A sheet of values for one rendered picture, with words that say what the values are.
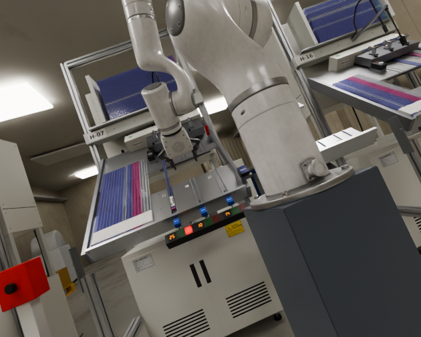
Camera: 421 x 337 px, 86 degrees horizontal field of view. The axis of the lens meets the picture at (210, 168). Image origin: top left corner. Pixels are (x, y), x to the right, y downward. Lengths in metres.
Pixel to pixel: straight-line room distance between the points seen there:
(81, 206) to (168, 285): 8.14
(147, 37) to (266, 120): 0.52
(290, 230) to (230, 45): 0.31
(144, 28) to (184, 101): 0.24
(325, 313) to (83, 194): 9.08
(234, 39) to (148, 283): 1.16
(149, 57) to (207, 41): 0.37
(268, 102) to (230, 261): 0.99
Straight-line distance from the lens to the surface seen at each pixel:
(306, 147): 0.40
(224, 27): 0.43
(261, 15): 0.53
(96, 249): 1.00
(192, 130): 1.31
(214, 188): 0.96
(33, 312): 1.36
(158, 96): 0.74
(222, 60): 0.44
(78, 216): 9.30
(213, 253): 1.25
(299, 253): 0.36
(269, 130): 0.39
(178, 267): 1.27
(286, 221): 0.34
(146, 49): 0.79
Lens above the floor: 0.76
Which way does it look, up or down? 5 degrees up
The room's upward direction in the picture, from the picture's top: 22 degrees counter-clockwise
